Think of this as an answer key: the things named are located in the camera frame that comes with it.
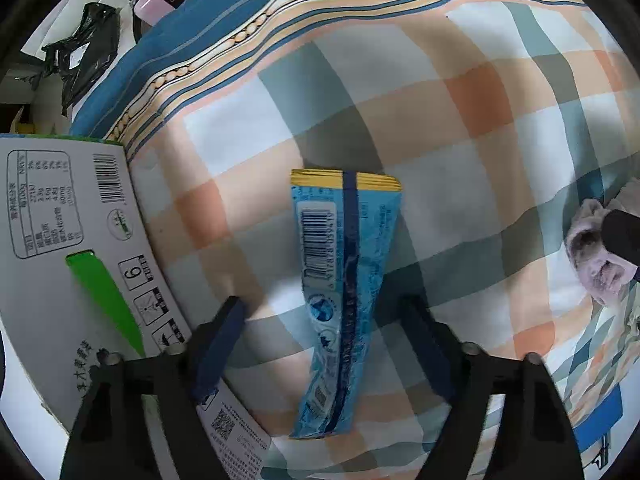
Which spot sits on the open cardboard box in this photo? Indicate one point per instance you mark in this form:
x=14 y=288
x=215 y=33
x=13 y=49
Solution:
x=100 y=335

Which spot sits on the purple soft cloth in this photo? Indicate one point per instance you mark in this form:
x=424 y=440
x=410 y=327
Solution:
x=603 y=274

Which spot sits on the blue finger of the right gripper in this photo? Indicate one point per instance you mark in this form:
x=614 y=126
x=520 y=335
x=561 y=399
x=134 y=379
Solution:
x=620 y=234

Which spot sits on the plaid checked blanket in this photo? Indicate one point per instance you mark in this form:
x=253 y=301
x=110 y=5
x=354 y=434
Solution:
x=498 y=117

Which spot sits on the long blue snack packet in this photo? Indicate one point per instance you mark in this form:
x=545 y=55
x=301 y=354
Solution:
x=345 y=223

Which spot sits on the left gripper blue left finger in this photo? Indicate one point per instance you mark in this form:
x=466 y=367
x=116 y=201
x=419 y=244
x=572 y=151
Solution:
x=211 y=345

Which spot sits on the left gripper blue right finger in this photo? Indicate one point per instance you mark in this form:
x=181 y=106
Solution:
x=433 y=343

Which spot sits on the black plastic bag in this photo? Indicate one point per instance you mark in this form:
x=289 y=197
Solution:
x=81 y=59

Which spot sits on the white padded chair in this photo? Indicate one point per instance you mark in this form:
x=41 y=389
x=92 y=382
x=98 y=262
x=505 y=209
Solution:
x=59 y=24

